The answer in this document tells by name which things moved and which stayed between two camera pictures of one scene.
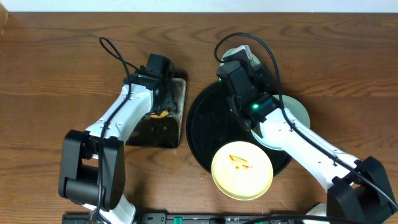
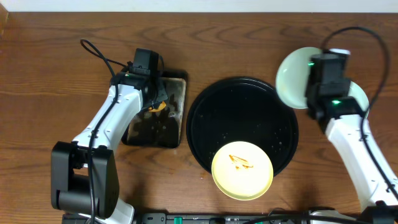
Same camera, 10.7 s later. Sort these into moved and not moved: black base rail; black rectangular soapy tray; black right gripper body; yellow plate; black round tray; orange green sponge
Moved: black right gripper body; orange green sponge
Not moved: black base rail; black rectangular soapy tray; yellow plate; black round tray
